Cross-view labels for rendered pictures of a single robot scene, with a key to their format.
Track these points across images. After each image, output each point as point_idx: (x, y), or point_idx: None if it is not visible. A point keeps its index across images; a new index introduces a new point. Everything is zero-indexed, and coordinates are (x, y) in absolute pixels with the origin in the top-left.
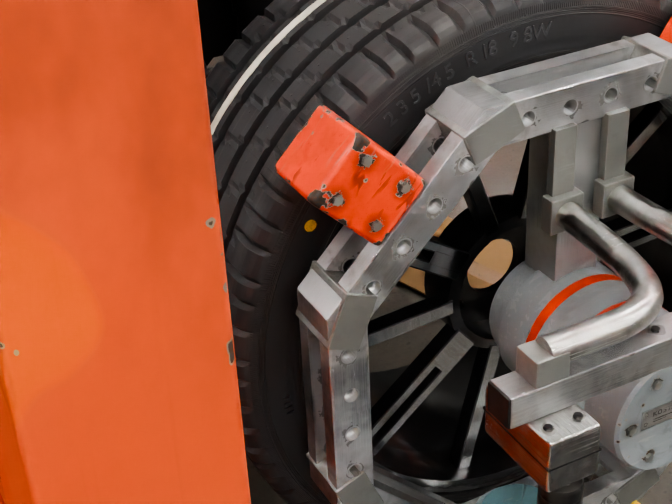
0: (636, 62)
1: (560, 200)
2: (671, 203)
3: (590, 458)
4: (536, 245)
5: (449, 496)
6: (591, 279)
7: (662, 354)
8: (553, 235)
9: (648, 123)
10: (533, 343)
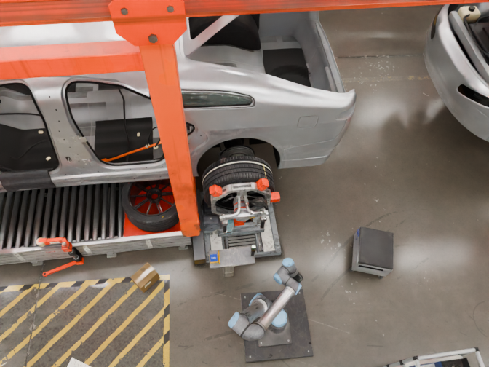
0: (248, 188)
1: (237, 196)
2: None
3: (226, 224)
4: None
5: (229, 208)
6: (241, 202)
7: (236, 218)
8: None
9: None
10: (223, 215)
